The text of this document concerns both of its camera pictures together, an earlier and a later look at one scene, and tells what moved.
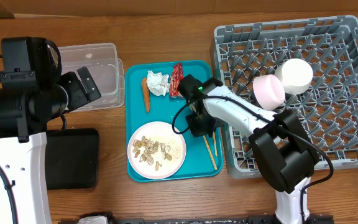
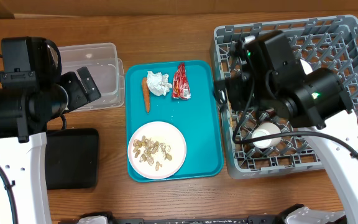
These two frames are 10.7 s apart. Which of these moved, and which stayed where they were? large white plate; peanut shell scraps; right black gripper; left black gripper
Moved: right black gripper
Stayed: left black gripper; peanut shell scraps; large white plate
